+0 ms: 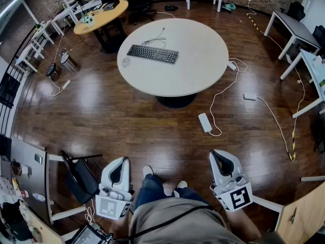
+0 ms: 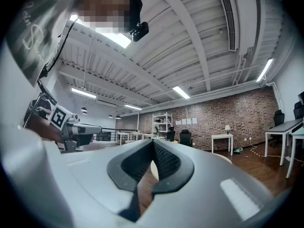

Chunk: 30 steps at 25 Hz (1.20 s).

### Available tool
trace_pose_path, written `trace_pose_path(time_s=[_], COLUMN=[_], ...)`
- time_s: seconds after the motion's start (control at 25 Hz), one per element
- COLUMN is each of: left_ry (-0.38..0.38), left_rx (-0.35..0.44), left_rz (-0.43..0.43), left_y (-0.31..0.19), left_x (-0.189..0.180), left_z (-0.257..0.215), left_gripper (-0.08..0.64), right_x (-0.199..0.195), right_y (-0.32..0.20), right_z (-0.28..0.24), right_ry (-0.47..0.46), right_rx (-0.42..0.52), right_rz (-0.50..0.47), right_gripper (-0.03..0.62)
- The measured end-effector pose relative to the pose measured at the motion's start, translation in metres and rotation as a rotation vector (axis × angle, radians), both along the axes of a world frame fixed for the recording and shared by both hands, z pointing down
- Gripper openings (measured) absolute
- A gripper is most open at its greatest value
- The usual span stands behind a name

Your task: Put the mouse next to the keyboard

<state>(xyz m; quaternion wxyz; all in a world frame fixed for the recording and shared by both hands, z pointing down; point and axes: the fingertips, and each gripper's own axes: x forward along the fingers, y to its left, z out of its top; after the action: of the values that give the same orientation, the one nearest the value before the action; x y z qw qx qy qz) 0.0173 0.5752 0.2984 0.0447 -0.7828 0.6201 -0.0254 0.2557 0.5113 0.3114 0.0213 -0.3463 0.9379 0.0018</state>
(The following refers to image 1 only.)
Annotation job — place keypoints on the black desk lamp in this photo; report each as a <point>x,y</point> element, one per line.
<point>80,2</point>

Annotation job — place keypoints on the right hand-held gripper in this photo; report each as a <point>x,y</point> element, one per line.
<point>238,197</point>

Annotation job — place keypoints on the person's right white shoe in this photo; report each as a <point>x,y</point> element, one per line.
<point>181,185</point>

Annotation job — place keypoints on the wooden panel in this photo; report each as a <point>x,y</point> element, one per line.
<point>302,217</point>

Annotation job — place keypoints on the person's white shoe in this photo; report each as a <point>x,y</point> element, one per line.
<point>148,170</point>
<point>181,185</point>

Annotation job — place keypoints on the yellow-black striped floor tape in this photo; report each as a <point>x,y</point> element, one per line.
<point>254,23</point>

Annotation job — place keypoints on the red and white can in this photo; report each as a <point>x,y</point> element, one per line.
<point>24,193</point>

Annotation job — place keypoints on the grey smartphone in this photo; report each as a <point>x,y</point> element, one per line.
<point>38,158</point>

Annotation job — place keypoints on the black round stool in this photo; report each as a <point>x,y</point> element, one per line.
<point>50,69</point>

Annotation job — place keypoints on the white power strip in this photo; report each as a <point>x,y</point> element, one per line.
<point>231,65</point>
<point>205,122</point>
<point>66,84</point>

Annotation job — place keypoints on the small white box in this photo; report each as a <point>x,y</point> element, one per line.
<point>25,170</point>

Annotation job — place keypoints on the person's left forearm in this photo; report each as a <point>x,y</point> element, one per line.
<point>119,227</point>

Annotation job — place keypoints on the person's left white shoe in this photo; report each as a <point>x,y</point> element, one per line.
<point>148,170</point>

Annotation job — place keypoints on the brown pouch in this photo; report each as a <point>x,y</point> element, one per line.
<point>15,167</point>

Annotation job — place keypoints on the white table frame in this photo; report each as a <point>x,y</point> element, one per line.
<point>269,205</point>

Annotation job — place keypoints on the black folding chair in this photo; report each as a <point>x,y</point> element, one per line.
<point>81,182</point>

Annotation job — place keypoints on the person's right forearm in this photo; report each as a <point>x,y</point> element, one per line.
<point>241,222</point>

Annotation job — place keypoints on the dark desk with white legs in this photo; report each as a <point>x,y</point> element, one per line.
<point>30,177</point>

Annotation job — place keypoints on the grey flat box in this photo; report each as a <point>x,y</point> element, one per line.
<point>110,6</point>

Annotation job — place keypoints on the white side table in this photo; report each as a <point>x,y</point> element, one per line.
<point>41,27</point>
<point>61,15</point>

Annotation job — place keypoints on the black railing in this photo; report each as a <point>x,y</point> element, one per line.
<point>7,85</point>

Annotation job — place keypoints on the white-framed tablet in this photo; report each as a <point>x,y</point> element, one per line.
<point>97,7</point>

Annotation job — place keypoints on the person's patterned shirt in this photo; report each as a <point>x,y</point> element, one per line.
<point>177,225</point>

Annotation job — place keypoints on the black table pedestal base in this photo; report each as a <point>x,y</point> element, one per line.
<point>175,101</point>

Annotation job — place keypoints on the metal trash bin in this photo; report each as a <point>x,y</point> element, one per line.
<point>67,61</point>

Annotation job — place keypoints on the round yellow wooden table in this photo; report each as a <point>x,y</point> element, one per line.
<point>104,16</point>

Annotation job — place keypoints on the white flower pot plant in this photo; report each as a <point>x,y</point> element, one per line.
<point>87,19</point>

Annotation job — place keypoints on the grey-top white-leg desk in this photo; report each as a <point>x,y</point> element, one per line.
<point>292,24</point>

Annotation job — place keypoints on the black slippers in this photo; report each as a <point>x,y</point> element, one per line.
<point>171,7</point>

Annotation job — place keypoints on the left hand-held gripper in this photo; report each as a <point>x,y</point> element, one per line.
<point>109,207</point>

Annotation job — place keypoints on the white computer mouse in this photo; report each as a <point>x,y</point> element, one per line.
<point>125,62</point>

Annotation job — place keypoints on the light blue desk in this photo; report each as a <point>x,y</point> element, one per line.
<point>313,67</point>

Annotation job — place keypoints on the black keyboard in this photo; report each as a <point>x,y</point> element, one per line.
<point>152,53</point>

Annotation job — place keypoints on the green dustpan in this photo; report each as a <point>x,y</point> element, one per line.
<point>229,7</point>

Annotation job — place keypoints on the person's legs in jeans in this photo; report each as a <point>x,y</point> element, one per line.
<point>157,189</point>

